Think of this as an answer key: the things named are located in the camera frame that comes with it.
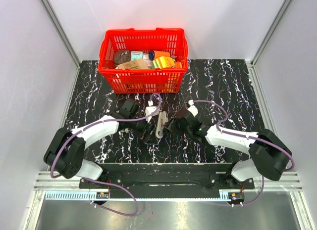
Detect beige staple remover tool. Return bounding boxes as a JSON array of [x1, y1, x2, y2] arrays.
[[155, 111, 168, 138]]

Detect brown round cookie pack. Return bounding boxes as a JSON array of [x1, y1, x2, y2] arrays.
[[113, 49, 131, 65]]

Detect brown cardboard box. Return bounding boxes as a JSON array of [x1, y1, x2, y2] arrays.
[[118, 59, 148, 70]]

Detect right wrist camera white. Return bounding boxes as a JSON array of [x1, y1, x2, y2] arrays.
[[187, 100, 198, 117]]

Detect yellow green snack pack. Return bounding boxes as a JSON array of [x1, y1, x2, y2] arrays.
[[152, 56, 176, 69]]

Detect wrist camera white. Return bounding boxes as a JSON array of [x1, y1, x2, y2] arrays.
[[187, 100, 198, 117], [145, 101, 159, 123]]

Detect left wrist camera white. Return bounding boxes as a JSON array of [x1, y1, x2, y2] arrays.
[[145, 101, 159, 123]]

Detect aluminium frame rail front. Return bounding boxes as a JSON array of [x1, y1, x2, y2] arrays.
[[34, 172, 302, 202]]

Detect red plastic shopping basket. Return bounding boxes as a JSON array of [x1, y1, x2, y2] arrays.
[[98, 28, 188, 94]]

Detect orange bottle blue cap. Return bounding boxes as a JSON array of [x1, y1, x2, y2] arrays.
[[148, 50, 171, 61]]

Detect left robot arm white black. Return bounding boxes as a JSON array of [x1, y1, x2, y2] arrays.
[[44, 99, 159, 188]]

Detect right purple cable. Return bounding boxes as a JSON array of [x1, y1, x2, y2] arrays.
[[192, 99, 296, 207]]

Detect teal white small box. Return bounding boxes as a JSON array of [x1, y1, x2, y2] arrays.
[[131, 50, 143, 61]]

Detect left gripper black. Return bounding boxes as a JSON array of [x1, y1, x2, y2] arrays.
[[129, 112, 158, 144]]

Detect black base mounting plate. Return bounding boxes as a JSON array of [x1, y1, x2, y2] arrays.
[[97, 163, 255, 190]]

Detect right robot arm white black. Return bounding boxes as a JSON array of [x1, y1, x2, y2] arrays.
[[164, 109, 292, 188]]

